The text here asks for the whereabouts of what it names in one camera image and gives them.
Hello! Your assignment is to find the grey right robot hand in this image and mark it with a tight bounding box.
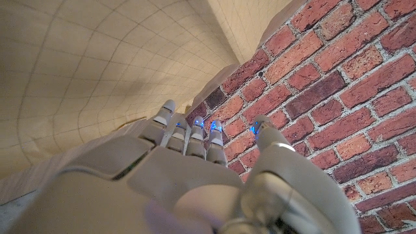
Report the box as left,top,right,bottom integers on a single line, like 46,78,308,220
6,99,362,234

